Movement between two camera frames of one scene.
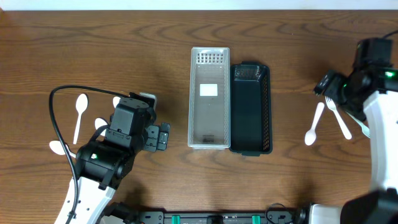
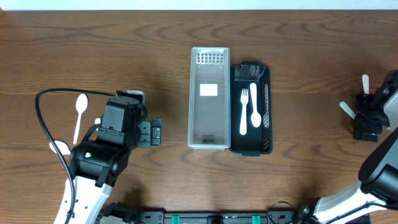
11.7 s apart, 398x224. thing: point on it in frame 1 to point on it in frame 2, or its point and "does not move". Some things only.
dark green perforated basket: [250, 110] does not move
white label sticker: [208, 89] does not move
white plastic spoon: [56, 147] does not move
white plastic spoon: [81, 102] does not move
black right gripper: [339, 81] to [360, 127]
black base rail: [219, 216] does not move
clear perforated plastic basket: [209, 99] does not move
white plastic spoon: [311, 135] to [255, 118]
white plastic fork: [331, 105] to [243, 124]
